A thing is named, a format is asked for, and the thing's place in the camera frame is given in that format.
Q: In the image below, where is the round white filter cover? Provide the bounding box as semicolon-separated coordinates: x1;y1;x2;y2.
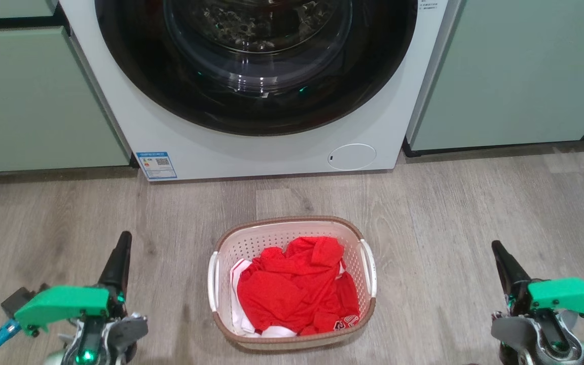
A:
327;143;377;171

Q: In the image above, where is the blue energy label sticker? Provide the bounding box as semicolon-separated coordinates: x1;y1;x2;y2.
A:
136;151;177;180

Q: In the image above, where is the blue cable plug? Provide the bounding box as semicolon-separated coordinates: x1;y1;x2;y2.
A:
0;318;21;358

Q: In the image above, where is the green grey left gripper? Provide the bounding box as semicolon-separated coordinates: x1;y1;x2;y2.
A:
14;231;149;353

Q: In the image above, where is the white front-load washing machine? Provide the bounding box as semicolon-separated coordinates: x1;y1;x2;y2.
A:
59;0;462;182

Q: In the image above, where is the wide pale green cabinet door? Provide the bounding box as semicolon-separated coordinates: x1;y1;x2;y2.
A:
406;0;584;151

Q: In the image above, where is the large pale green cabinet door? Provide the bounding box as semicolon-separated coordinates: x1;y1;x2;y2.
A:
0;26;131;174

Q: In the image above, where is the red garment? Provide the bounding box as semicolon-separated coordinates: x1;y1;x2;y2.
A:
237;236;360;336

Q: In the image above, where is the pale green cabinet drawer front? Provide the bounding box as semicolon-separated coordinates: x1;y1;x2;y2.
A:
0;0;59;20

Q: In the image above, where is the white brown-rimmed laundry basket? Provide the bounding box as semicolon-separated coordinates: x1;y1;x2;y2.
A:
207;216;377;350

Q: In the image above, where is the white garment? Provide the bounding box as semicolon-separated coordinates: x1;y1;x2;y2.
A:
230;259;298;339

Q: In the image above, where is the black round washer door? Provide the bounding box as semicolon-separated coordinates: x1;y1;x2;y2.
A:
94;0;418;136

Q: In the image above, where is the green grey right gripper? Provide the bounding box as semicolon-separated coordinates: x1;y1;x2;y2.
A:
491;240;584;350

